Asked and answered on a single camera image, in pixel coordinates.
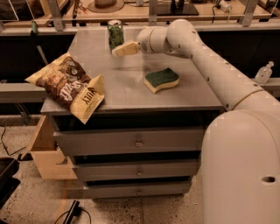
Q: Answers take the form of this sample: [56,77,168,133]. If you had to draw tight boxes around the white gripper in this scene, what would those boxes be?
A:
[112,26,170,57]

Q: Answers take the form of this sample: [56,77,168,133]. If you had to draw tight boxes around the green soda can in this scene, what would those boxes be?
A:
[108,19,124,50]

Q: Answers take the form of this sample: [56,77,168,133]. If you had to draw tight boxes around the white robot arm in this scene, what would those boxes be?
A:
[113,19,280,224]

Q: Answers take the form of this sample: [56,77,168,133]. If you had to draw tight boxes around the green and yellow sponge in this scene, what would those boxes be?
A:
[144,67,179,94]

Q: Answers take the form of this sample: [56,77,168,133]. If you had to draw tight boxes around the round tan base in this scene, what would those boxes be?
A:
[87,0,124,13]

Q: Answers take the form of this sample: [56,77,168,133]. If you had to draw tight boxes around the brown yellow chip bag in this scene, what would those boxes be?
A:
[25,52,104,124]

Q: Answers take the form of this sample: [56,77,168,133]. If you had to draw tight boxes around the grey drawer cabinet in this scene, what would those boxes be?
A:
[42,28,223,198]

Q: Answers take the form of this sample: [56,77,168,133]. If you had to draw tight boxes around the top grey drawer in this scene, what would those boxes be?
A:
[53,127,203,156]

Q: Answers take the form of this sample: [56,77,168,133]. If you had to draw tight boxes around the grey drawer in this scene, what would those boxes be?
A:
[73,159,198,182]
[53,127,203,156]
[82,180,191,199]

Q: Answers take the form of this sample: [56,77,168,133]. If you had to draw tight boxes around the clear soap bottle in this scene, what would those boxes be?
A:
[255,61,274,84]

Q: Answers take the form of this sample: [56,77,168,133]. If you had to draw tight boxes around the middle grey drawer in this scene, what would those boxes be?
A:
[73,159,198,182]

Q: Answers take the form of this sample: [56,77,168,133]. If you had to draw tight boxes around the bottom grey drawer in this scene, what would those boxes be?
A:
[82,180,191,199]

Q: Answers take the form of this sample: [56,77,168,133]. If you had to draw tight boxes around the light wooden box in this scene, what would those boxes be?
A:
[20,115,76,179]

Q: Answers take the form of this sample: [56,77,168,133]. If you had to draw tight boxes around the black bin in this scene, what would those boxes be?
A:
[0,157,20,208]

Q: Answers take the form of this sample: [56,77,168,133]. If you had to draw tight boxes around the black device on floor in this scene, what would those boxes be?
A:
[54,200,92,224]

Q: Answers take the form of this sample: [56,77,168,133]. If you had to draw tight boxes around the wooden bench with metal frame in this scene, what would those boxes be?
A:
[0,0,279,36]

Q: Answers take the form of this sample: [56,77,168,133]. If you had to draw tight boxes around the green handled tool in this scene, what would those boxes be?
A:
[31,20,48,65]

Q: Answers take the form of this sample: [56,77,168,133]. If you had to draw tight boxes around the black floor cable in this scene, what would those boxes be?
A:
[0,124,28,157]

